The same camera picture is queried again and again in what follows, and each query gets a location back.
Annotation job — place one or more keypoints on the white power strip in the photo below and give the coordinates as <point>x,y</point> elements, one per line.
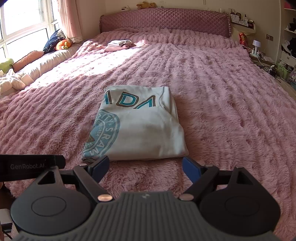
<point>254,54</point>

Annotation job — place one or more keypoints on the white table lamp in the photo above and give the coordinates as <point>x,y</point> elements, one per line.
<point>256,43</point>

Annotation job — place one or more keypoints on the cream window seat cushion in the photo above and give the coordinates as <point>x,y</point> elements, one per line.
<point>53,60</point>

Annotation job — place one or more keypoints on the navy patterned pillow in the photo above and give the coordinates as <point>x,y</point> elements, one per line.
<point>52,41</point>

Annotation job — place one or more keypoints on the brown teddy bear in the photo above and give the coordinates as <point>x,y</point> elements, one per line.
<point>145,5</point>

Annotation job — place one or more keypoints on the cream bedside shelf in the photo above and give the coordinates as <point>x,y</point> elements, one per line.
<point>245,26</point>

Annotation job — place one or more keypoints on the white shelving unit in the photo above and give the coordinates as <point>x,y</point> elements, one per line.
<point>289,30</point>

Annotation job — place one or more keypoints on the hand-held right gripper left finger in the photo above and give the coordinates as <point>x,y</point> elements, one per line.
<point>101,165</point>

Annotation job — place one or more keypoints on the wall socket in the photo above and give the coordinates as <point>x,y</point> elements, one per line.
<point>269,36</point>

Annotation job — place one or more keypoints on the green storage bin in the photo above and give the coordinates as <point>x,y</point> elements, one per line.
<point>285,70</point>

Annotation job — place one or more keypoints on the red snack bag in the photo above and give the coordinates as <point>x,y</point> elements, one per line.
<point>243,38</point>

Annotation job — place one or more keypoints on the long salmon pillow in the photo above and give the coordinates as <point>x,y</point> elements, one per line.
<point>27,60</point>

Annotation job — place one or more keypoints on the green plush toy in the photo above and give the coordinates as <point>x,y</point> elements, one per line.
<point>6,64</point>

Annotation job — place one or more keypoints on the window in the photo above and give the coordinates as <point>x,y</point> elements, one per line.
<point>23,18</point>

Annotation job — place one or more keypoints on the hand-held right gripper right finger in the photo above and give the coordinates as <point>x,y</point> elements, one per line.
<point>190,168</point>

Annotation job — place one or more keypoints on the orange plush toy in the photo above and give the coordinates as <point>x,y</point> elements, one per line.
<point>62,44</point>

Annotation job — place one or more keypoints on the pink quilted headboard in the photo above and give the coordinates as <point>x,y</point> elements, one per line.
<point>166,22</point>

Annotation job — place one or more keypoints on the white printed sweatshirt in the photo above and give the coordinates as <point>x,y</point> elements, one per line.
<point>143,129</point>

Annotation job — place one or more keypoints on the pink curtain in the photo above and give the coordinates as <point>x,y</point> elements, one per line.
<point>69,20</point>

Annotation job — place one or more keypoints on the folded pink garment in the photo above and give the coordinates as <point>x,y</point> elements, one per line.
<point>114,48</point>

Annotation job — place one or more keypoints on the small white plush toy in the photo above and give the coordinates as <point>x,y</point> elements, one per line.
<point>125,7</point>

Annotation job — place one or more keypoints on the pink fuzzy blanket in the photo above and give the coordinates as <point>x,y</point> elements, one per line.
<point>219,92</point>

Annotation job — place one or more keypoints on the wooden bed platform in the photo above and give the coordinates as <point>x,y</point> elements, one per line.
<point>284,87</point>

